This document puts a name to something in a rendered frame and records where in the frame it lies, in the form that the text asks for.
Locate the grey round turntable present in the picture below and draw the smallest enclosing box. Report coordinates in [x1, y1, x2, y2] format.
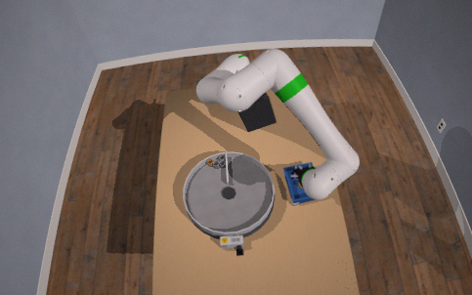
[183, 151, 275, 256]

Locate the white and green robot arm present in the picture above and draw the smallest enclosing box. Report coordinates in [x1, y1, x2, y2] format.
[196, 49, 360, 200]

